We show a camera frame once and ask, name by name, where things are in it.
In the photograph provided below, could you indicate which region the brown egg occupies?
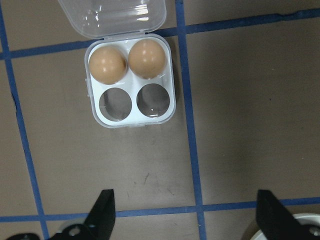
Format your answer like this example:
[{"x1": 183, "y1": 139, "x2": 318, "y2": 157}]
[
  {"x1": 88, "y1": 46, "x2": 128, "y2": 85},
  {"x1": 127, "y1": 39, "x2": 167, "y2": 80}
]

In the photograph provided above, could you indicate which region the round white plate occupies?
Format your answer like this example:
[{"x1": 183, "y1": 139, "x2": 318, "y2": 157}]
[{"x1": 241, "y1": 213, "x2": 320, "y2": 240}]

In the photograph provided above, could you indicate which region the clear plastic egg box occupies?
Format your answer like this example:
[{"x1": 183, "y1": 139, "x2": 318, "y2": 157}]
[{"x1": 56, "y1": 0, "x2": 177, "y2": 130}]

